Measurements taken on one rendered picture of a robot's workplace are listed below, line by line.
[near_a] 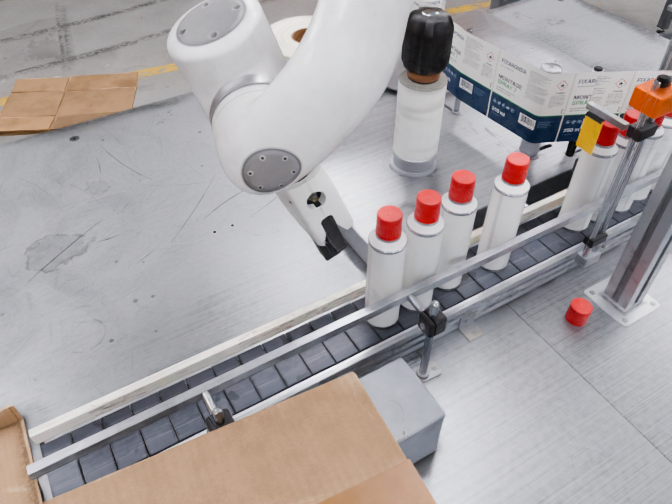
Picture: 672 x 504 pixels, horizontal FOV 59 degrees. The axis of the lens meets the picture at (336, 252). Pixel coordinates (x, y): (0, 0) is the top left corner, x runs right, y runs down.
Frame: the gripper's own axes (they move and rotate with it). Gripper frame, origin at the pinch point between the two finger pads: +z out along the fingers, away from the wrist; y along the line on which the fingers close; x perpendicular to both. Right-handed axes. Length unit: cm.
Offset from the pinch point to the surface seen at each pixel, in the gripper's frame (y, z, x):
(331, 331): -4.3, 9.9, 6.1
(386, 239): -1.6, 4.5, -6.4
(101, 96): 248, 103, 25
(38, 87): 272, 93, 49
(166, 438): -2.5, 9.6, 30.8
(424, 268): -2.6, 13.9, -9.6
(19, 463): 6.9, 7.9, 48.9
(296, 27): 65, 15, -27
